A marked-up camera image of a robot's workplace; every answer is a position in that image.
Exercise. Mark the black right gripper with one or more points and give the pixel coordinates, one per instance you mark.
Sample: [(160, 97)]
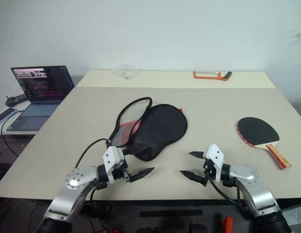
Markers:
[(208, 171)]

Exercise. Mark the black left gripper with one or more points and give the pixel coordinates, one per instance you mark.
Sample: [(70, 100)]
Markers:
[(120, 173)]

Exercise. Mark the black paddle cover bag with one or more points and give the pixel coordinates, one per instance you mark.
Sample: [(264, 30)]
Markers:
[(162, 126)]

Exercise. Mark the table tennis paddle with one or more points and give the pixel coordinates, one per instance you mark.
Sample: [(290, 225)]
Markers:
[(257, 129)]

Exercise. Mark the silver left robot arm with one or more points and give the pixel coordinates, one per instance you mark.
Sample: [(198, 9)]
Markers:
[(75, 179)]

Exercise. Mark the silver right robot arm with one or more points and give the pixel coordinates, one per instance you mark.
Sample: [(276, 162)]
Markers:
[(247, 173)]

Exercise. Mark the orange zipper pull tab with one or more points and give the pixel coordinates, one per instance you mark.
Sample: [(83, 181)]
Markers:
[(181, 110)]

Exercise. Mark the orange clamp object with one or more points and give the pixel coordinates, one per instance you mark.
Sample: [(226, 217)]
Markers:
[(227, 224)]

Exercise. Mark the small red object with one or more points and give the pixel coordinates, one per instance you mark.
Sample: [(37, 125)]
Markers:
[(112, 230)]

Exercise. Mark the clear plastic container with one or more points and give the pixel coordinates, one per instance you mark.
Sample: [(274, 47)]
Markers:
[(126, 71)]

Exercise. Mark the grey plastic sheet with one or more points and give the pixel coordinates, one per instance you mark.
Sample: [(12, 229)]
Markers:
[(295, 216)]

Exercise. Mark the open laptop computer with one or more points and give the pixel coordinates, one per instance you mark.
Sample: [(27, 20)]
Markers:
[(43, 82)]

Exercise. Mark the black handheld controller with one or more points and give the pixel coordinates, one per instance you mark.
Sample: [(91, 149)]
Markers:
[(15, 100)]

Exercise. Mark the black smartphone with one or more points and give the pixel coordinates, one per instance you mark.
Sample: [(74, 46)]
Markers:
[(4, 115)]

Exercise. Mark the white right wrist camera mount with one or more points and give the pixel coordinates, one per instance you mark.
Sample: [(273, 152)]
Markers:
[(215, 155)]

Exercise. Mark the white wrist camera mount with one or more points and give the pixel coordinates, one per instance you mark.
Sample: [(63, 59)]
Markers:
[(215, 155), (112, 155)]

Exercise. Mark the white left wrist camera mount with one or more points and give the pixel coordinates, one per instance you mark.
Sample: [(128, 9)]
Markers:
[(112, 155)]

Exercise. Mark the orange frame tool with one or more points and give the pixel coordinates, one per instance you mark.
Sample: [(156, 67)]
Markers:
[(206, 77)]

